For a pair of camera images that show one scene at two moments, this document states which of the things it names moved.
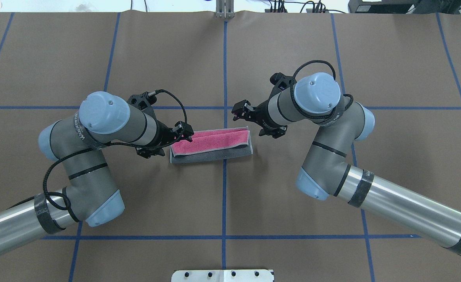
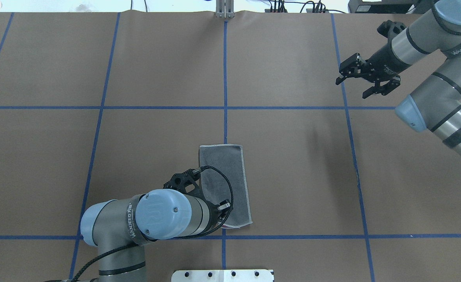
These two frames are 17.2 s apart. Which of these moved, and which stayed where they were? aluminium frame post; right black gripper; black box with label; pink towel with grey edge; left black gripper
Moved: pink towel with grey edge; right black gripper; left black gripper
Stayed: aluminium frame post; black box with label
